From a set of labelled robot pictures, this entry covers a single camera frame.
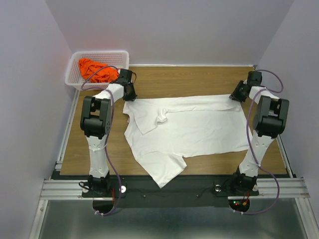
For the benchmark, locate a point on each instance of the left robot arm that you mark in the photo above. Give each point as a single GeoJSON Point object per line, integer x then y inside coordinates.
{"type": "Point", "coordinates": [96, 122]}

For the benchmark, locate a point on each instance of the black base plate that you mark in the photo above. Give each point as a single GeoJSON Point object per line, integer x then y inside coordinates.
{"type": "Point", "coordinates": [182, 191]}

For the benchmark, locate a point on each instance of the white plastic laundry basket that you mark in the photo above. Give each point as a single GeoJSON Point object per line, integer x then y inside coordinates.
{"type": "Point", "coordinates": [116, 58]}

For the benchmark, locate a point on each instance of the white t-shirt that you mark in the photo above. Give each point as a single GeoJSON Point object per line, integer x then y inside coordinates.
{"type": "Point", "coordinates": [163, 132]}

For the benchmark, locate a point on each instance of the orange t-shirt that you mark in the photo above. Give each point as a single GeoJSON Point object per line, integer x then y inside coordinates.
{"type": "Point", "coordinates": [97, 72]}

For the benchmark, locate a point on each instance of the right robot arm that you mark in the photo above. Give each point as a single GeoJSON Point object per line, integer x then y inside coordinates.
{"type": "Point", "coordinates": [269, 121]}

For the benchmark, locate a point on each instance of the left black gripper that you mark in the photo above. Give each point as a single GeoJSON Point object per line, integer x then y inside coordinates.
{"type": "Point", "coordinates": [132, 96]}

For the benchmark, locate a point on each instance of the aluminium frame rail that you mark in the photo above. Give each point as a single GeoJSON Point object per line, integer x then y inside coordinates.
{"type": "Point", "coordinates": [52, 190]}

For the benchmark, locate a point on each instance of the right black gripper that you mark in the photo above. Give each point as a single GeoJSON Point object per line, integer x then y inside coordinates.
{"type": "Point", "coordinates": [236, 94]}

